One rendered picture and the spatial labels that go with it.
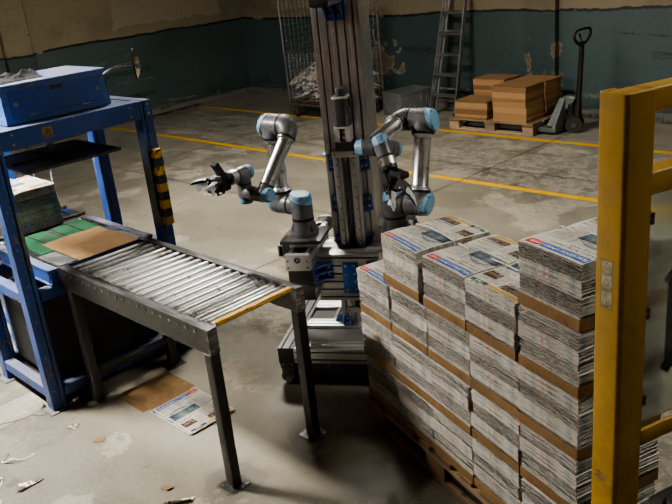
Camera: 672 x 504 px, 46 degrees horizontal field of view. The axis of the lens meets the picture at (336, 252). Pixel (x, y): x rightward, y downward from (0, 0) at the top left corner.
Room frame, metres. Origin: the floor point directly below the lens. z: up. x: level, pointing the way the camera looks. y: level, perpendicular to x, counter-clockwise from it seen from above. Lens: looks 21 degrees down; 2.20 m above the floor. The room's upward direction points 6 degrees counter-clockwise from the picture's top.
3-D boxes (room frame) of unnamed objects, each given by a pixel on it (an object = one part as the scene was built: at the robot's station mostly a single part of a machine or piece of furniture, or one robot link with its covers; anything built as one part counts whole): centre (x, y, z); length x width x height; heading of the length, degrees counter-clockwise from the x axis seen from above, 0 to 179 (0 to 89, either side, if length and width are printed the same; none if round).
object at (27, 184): (4.78, 1.91, 0.93); 0.38 x 0.30 x 0.26; 43
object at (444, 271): (2.84, -0.56, 0.95); 0.38 x 0.29 x 0.23; 115
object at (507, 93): (9.61, -2.30, 0.28); 1.20 x 0.83 x 0.57; 43
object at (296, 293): (3.79, 0.64, 0.74); 1.34 x 0.05 x 0.12; 43
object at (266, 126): (4.07, 0.26, 1.19); 0.15 x 0.12 x 0.55; 50
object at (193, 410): (3.65, 0.84, 0.01); 0.37 x 0.28 x 0.01; 43
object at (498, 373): (2.96, -0.50, 0.42); 1.17 x 0.39 x 0.83; 25
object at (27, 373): (4.36, 1.52, 0.38); 0.94 x 0.69 x 0.63; 133
